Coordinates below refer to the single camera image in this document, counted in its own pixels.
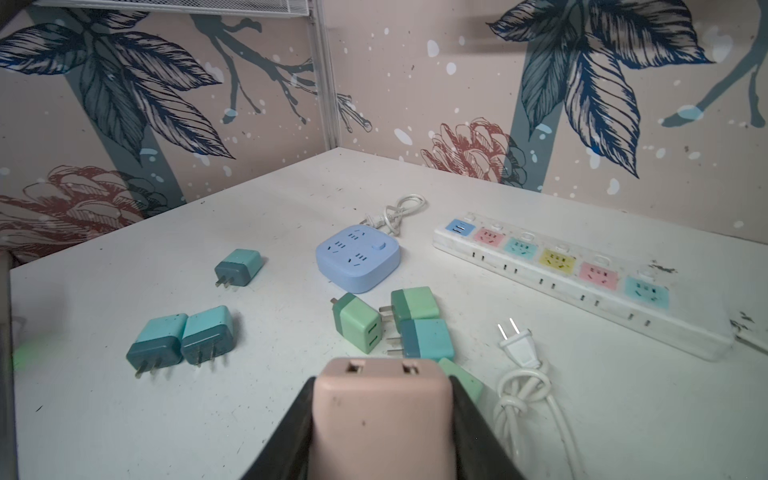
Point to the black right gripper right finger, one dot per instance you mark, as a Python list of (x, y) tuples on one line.
[(479, 455)]

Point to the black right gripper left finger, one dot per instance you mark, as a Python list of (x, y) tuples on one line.
[(285, 455)]

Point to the pink plug adapter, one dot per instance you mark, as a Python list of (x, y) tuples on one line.
[(382, 418)]

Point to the light green plug adapter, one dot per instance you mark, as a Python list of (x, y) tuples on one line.
[(357, 322), (472, 386)]

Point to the blue square socket hub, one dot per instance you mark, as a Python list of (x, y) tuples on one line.
[(358, 258)]

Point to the teal blue plug adapter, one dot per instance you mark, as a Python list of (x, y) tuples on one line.
[(423, 339)]

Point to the white multicolour power strip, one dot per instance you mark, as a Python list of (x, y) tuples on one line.
[(660, 305)]

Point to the white wire mesh shelf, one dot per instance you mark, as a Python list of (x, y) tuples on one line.
[(265, 8)]

